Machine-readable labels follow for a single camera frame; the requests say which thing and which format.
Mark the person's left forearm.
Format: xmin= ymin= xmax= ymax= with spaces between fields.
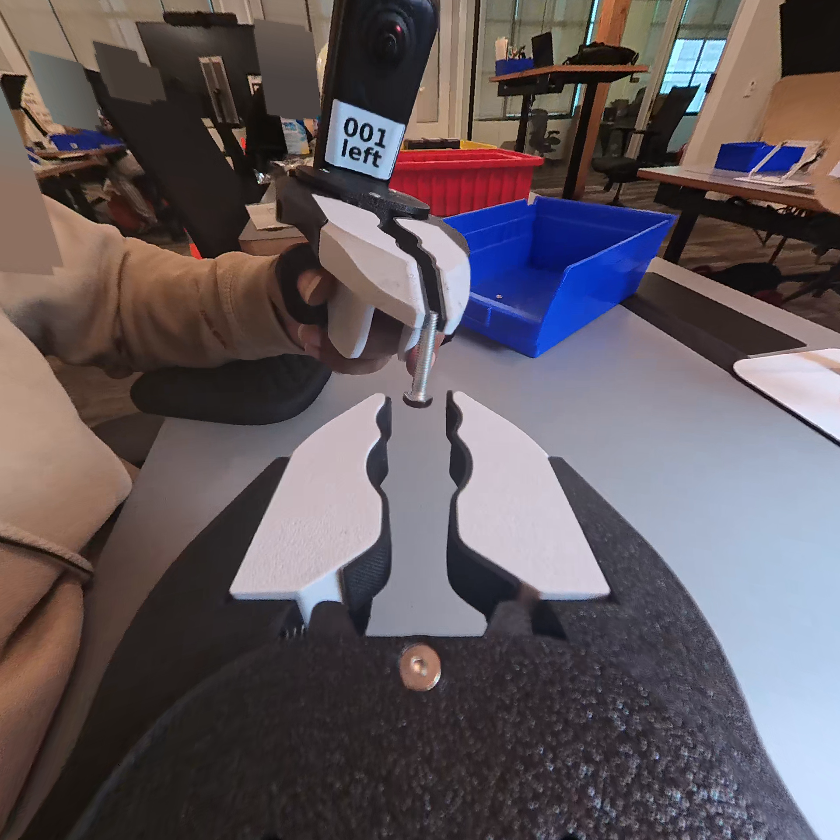
xmin=0 ymin=197 xmax=306 ymax=378

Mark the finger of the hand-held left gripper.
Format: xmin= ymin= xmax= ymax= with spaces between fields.
xmin=397 ymin=218 xmax=471 ymax=336
xmin=311 ymin=193 xmax=427 ymax=329

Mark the printed paper sheet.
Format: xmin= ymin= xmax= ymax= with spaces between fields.
xmin=246 ymin=200 xmax=296 ymax=231

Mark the black leaning panel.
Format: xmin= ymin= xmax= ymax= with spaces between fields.
xmin=92 ymin=72 xmax=266 ymax=258

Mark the white instruction sign stand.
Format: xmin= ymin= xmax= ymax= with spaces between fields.
xmin=734 ymin=348 xmax=840 ymax=447

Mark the wooden standing desk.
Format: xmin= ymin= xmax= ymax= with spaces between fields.
xmin=489 ymin=64 xmax=649 ymax=201

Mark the red plastic bin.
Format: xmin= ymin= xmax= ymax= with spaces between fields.
xmin=392 ymin=147 xmax=546 ymax=217

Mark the black office chair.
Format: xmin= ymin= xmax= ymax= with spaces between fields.
xmin=591 ymin=84 xmax=702 ymax=204

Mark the thin silver bolt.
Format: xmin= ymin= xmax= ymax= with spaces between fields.
xmin=402 ymin=310 xmax=442 ymax=404

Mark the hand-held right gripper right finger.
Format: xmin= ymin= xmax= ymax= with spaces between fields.
xmin=446 ymin=392 xmax=611 ymax=601

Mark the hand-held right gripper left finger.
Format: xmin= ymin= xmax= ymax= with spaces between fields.
xmin=230 ymin=392 xmax=393 ymax=624

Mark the black chair armrest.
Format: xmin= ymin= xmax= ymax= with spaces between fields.
xmin=130 ymin=354 xmax=332 ymax=426

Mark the black monitor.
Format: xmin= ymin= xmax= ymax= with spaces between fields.
xmin=136 ymin=12 xmax=263 ymax=126

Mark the person's left hand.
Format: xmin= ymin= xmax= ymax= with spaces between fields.
xmin=295 ymin=268 xmax=448 ymax=376

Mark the blue plastic bin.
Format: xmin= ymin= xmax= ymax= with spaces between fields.
xmin=49 ymin=131 xmax=126 ymax=152
xmin=714 ymin=141 xmax=808 ymax=173
xmin=443 ymin=193 xmax=677 ymax=358

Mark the wooden post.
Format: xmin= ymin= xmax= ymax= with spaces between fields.
xmin=587 ymin=0 xmax=632 ymax=67

